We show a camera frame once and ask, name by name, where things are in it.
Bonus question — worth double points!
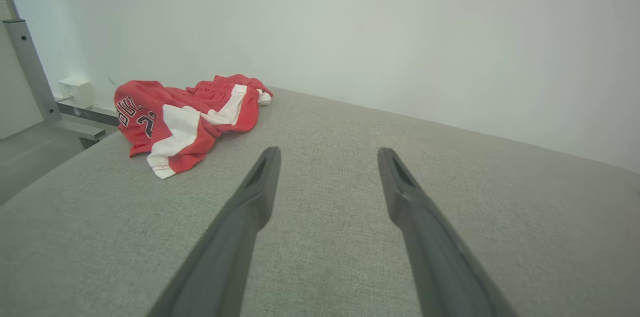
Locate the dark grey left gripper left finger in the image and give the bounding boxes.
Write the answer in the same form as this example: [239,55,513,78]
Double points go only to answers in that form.
[147,146,282,317]

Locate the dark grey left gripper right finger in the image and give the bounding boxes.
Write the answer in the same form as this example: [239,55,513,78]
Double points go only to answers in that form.
[377,147,516,317]

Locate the red white printed basketball jersey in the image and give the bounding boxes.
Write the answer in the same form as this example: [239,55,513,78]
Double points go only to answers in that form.
[114,74,274,180]

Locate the white wall socket box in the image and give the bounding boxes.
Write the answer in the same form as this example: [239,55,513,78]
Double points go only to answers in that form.
[57,77,95,110]

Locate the grey metal frame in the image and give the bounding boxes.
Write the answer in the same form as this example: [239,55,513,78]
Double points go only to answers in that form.
[0,0,121,149]

